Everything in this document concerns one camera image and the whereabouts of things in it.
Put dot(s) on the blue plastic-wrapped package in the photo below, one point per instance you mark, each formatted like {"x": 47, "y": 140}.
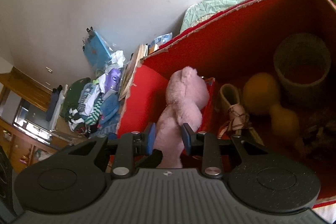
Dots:
{"x": 97, "y": 52}

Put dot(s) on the pink plush bunny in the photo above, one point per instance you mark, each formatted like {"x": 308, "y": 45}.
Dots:
{"x": 186, "y": 96}

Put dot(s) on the stack of books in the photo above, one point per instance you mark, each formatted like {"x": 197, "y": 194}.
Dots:
{"x": 129, "y": 71}

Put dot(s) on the red cardboard box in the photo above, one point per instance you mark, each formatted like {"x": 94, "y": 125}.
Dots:
{"x": 228, "y": 48}

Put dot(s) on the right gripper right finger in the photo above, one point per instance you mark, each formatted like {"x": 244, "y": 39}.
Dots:
{"x": 218, "y": 155}

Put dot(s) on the dark round basket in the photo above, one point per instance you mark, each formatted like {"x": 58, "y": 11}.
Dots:
{"x": 302, "y": 62}

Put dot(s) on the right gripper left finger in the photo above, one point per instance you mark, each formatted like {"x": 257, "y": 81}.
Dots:
{"x": 134, "y": 150}

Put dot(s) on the pile of clothes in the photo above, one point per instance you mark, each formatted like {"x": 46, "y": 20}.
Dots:
{"x": 75, "y": 110}

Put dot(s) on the brown wooden rattle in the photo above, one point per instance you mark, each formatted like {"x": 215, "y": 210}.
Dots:
{"x": 261, "y": 96}

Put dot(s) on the beige baby shoe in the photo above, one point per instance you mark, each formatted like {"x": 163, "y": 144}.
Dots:
{"x": 238, "y": 118}

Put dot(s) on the wooden cabinet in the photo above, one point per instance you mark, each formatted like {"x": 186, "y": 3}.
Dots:
{"x": 32, "y": 127}

